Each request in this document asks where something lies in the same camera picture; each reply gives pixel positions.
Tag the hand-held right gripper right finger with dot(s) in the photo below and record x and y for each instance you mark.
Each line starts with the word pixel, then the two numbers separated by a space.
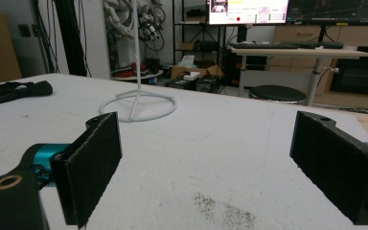
pixel 335 166

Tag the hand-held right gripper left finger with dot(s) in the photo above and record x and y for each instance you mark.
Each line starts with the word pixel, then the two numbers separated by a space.
pixel 89 172

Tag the black round stool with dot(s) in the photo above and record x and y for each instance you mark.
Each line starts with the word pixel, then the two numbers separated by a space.
pixel 277 94

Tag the wooden cabinet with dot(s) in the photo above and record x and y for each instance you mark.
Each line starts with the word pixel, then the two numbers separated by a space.
pixel 351 60

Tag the black bow tie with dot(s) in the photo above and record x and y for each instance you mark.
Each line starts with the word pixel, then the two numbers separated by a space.
pixel 20 90

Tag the light wooden desk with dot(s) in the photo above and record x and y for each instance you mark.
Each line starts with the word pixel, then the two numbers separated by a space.
pixel 300 53

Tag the black keyboard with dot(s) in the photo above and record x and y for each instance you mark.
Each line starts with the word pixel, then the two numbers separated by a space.
pixel 265 45

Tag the cardboard box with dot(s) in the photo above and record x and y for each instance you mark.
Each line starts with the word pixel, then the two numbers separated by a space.
pixel 195 71

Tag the dark computer monitor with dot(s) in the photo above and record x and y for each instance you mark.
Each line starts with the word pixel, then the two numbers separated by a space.
pixel 332 11

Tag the black metal shelf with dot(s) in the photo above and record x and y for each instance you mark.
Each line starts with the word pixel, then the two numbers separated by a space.
pixel 198 35

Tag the bright computer monitor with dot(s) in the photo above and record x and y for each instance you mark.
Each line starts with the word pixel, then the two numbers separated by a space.
pixel 247 11

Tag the black aluminium frame post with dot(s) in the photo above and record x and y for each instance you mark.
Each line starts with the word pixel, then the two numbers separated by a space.
pixel 71 35

